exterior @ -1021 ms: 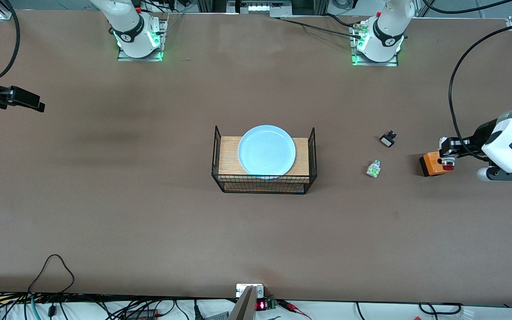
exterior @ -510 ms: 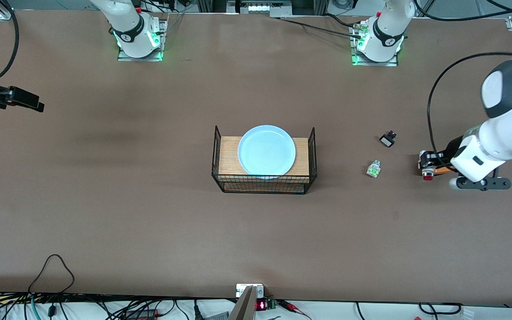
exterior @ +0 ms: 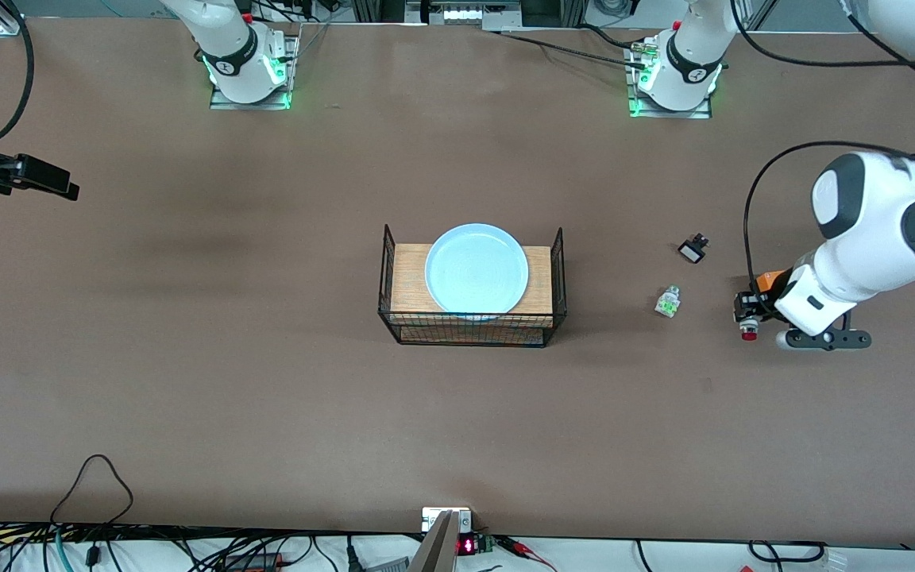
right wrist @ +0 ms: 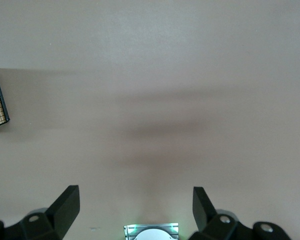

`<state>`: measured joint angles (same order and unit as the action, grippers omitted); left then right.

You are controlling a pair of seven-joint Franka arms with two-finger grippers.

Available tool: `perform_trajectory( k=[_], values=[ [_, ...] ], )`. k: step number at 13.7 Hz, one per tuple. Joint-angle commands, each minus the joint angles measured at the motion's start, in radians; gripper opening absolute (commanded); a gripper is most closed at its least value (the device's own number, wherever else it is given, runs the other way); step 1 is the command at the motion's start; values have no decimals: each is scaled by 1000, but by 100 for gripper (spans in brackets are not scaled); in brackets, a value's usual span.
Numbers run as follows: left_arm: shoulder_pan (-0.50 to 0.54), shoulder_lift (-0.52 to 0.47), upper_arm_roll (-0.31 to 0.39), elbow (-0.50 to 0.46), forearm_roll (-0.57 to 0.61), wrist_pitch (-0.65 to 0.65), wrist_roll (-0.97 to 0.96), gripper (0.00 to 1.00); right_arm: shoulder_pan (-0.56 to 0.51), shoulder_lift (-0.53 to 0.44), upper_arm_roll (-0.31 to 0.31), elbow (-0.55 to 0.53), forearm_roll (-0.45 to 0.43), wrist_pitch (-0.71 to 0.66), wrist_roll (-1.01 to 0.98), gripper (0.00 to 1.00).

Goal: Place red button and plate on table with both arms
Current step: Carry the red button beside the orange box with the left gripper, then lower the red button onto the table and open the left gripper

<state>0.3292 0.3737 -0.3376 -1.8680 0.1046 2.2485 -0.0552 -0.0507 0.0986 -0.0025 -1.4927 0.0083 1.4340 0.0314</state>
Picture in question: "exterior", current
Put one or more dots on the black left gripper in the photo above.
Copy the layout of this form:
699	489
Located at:
753	304

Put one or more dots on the red push button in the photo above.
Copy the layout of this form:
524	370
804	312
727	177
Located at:
749	330

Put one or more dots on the light blue plate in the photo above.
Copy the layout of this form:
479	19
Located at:
473	270

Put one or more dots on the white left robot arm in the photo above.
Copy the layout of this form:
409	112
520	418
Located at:
870	238

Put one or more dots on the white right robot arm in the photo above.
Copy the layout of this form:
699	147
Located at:
227	56

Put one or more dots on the orange button box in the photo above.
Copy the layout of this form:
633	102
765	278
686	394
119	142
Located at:
771	280

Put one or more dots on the silver tag plate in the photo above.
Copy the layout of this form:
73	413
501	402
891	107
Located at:
429	518

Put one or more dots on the green white contact block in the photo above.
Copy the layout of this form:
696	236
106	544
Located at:
668	303

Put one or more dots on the red clip leads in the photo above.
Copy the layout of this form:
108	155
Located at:
525	550

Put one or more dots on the wooden board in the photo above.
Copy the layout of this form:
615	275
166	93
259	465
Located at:
410	278

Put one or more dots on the red digit display module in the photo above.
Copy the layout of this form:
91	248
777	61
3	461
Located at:
467	546

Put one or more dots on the grey metal stand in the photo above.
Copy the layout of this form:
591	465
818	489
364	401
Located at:
438	548

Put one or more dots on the lit control unit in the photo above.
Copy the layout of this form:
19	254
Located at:
461	13

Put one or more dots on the black power brick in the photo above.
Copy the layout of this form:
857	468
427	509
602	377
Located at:
255	562

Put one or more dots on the aluminium frame profile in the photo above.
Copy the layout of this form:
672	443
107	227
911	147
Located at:
11	20

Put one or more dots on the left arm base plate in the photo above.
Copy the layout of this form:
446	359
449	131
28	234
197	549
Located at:
634	99

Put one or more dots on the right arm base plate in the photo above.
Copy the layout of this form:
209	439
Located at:
291	71

